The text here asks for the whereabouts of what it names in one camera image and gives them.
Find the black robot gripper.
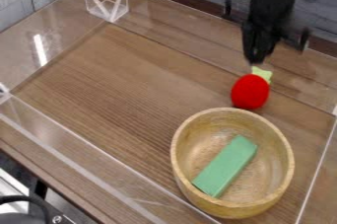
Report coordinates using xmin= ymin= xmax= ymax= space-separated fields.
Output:
xmin=225 ymin=0 xmax=309 ymax=64

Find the red plush strawberry toy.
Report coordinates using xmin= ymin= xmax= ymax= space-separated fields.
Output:
xmin=230 ymin=66 xmax=273 ymax=110

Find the green rectangular block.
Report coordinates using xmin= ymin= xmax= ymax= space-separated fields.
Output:
xmin=191 ymin=135 xmax=258 ymax=197

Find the round wooden bowl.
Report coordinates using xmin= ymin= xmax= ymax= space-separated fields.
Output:
xmin=169 ymin=108 xmax=294 ymax=219

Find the black metal stand base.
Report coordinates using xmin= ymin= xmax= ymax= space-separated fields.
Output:
xmin=28 ymin=180 xmax=94 ymax=224

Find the clear acrylic enclosure wall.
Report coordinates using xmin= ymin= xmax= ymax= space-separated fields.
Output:
xmin=0 ymin=0 xmax=337 ymax=224

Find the clear acrylic corner bracket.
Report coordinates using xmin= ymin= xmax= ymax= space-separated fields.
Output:
xmin=84 ymin=0 xmax=129 ymax=23

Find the black cable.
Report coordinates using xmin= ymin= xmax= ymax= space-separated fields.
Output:
xmin=0 ymin=194 xmax=50 ymax=224

